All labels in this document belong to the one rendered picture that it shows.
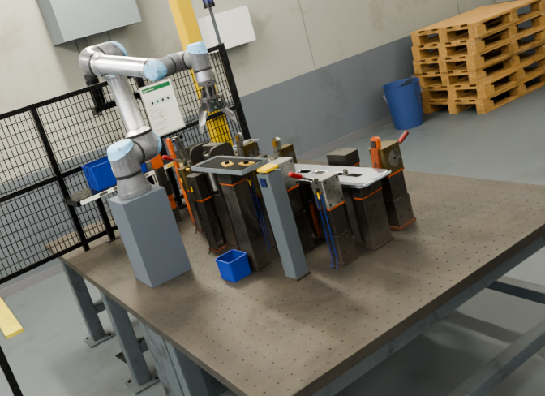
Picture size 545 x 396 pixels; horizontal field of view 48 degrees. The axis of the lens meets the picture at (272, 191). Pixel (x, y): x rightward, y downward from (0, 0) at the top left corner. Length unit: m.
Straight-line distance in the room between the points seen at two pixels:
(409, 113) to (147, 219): 4.73
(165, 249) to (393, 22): 5.39
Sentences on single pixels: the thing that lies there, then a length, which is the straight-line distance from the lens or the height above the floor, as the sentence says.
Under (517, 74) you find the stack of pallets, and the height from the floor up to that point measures 0.26.
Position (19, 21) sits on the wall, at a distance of 5.60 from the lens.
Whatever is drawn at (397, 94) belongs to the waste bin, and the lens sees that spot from 6.95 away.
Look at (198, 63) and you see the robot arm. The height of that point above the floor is 1.57.
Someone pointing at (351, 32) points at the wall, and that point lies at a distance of 7.18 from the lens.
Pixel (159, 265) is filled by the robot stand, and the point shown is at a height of 0.78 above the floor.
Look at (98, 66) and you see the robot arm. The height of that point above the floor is 1.66.
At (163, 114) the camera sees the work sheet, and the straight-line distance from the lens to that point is 3.76.
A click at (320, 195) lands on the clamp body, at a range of 2.32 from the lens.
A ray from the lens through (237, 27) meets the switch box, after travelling 6.15.
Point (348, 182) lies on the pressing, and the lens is 2.41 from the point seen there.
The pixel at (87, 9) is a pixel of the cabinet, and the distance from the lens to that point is 5.40.
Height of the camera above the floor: 1.73
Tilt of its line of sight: 17 degrees down
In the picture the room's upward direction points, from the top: 16 degrees counter-clockwise
